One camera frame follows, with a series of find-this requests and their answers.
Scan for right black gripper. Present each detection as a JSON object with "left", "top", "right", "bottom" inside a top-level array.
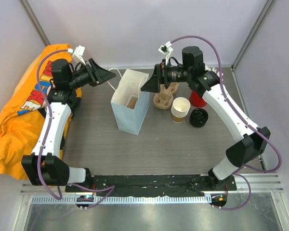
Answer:
[{"left": 141, "top": 59, "right": 192, "bottom": 93}]

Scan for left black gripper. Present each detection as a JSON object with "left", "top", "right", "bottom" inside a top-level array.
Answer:
[{"left": 68, "top": 58, "right": 115, "bottom": 90}]

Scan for white blue paper bag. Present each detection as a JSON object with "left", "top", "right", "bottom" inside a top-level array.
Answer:
[{"left": 110, "top": 69, "right": 150, "bottom": 135}]

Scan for stack of paper cups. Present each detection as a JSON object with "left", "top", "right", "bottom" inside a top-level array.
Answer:
[{"left": 171, "top": 97, "right": 191, "bottom": 123}]

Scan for brown pulp cup carrier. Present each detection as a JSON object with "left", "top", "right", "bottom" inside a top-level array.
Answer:
[{"left": 127, "top": 95, "right": 138, "bottom": 109}]

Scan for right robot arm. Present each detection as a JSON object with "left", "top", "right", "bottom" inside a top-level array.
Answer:
[{"left": 141, "top": 45, "right": 271, "bottom": 190}]

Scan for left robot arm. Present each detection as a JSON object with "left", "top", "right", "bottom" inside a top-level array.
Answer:
[{"left": 21, "top": 59, "right": 116, "bottom": 192}]

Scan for stacked pulp cup carriers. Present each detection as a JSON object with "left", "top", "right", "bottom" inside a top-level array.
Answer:
[{"left": 153, "top": 82, "right": 179, "bottom": 110}]

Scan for red straw holder cup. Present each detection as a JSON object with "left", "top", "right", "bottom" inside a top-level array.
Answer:
[{"left": 189, "top": 91, "right": 207, "bottom": 108}]

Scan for wrapped white straws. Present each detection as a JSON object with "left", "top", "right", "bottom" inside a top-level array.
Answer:
[{"left": 205, "top": 66, "right": 223, "bottom": 77}]

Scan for orange printed shirt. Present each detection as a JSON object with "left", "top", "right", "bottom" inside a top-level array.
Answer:
[{"left": 0, "top": 44, "right": 72, "bottom": 180}]

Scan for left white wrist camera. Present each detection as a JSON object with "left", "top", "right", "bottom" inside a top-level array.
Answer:
[{"left": 67, "top": 45, "right": 86, "bottom": 65}]

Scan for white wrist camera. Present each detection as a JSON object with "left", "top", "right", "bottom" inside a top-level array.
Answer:
[
  {"left": 67, "top": 45, "right": 86, "bottom": 65},
  {"left": 158, "top": 41, "right": 173, "bottom": 65}
]

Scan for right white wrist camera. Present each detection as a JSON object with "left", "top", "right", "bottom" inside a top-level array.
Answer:
[{"left": 158, "top": 41, "right": 173, "bottom": 65}]

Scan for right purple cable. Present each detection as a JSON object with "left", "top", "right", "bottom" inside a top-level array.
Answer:
[{"left": 170, "top": 35, "right": 282, "bottom": 210}]

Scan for purple cable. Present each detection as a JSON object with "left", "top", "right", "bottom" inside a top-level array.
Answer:
[
  {"left": 170, "top": 35, "right": 282, "bottom": 210},
  {"left": 36, "top": 48, "right": 116, "bottom": 221}
]

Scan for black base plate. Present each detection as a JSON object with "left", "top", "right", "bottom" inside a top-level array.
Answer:
[{"left": 65, "top": 173, "right": 236, "bottom": 197}]

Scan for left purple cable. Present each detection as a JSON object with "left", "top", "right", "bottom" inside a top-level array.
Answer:
[{"left": 36, "top": 48, "right": 116, "bottom": 221}]

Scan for white slotted cable duct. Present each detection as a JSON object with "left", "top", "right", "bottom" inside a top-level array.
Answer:
[{"left": 31, "top": 194, "right": 211, "bottom": 205}]

